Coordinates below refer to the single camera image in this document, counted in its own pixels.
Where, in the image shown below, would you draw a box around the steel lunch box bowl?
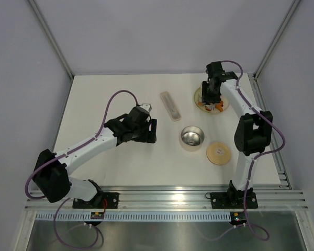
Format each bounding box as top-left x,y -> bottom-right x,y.
180,126 -> 205,152

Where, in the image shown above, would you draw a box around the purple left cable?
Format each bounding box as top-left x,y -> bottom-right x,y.
25,90 -> 147,249

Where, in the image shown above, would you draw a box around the metal tongs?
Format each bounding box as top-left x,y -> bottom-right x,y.
202,103 -> 219,113

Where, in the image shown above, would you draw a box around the right aluminium frame post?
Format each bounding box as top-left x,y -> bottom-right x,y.
253,0 -> 303,81

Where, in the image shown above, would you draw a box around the purple cable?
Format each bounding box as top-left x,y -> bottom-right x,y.
25,90 -> 147,249
196,60 -> 287,243

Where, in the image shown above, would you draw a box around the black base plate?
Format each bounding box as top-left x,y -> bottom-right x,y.
72,192 -> 120,209
205,192 -> 259,209

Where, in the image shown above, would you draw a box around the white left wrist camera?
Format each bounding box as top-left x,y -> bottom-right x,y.
141,104 -> 152,113

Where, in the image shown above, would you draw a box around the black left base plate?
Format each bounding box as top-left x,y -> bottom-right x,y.
72,192 -> 120,209

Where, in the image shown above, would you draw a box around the beige cutlery case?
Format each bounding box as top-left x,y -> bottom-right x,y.
160,92 -> 181,122

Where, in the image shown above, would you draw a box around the white slotted cable duct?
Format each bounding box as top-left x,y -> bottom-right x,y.
36,211 -> 231,222

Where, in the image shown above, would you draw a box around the orange fried nugget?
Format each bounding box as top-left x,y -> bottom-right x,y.
215,104 -> 223,112

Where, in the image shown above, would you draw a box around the pale green plate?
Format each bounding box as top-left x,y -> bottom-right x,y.
194,87 -> 229,115

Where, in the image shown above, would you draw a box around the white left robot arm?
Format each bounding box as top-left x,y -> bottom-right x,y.
32,104 -> 157,208

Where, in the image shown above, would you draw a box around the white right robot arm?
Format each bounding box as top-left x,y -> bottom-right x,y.
200,61 -> 273,209

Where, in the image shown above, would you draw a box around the beige round lid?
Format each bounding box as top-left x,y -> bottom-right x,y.
206,142 -> 231,165

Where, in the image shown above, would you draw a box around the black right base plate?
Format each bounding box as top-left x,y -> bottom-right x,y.
205,192 -> 259,209

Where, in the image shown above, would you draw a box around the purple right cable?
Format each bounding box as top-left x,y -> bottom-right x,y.
196,60 -> 287,243

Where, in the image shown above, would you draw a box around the aluminium rail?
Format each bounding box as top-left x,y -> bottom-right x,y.
25,185 -> 308,211

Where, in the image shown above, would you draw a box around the left aluminium frame post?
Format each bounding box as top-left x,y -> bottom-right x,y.
26,0 -> 74,81

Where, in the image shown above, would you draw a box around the aluminium frame post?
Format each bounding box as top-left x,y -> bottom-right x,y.
253,0 -> 303,81
26,0 -> 74,81

